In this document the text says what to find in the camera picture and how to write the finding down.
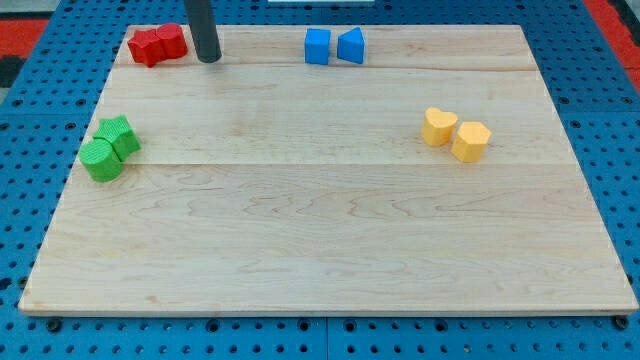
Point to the yellow heart block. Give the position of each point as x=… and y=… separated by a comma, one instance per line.
x=438, y=126

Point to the blue cube block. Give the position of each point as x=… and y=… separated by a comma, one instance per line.
x=317, y=46

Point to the blue triangular prism block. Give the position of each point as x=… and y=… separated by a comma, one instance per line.
x=351, y=46

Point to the yellow hexagon block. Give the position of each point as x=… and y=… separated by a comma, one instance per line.
x=470, y=141

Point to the red cylinder block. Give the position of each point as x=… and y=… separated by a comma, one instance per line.
x=172, y=40

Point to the dark grey cylindrical robot stick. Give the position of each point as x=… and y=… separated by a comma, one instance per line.
x=203, y=29

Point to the green star block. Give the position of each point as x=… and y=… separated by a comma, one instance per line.
x=119, y=134

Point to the red star block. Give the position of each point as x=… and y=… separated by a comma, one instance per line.
x=146, y=47

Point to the green cylinder block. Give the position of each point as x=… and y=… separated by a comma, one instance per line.
x=100, y=160

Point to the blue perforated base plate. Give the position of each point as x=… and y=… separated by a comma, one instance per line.
x=46, y=112

